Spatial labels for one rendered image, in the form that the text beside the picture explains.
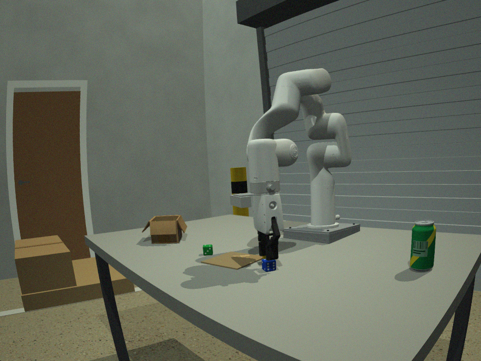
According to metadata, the green drink can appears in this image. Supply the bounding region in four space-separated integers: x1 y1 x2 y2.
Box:
410 220 436 272

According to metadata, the brown cardboard box with flaps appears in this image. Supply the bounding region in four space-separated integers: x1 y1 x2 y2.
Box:
142 215 187 244

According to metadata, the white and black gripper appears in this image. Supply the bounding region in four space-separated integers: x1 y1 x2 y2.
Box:
253 191 284 261

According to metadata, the tan square mat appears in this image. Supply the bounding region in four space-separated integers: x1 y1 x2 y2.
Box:
201 252 262 270

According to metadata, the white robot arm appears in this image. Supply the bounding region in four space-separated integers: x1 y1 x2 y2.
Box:
230 68 351 229

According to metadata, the blue die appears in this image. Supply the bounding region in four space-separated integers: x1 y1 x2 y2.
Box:
262 259 276 272

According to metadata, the green die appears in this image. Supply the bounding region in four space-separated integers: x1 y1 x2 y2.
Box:
203 245 213 255

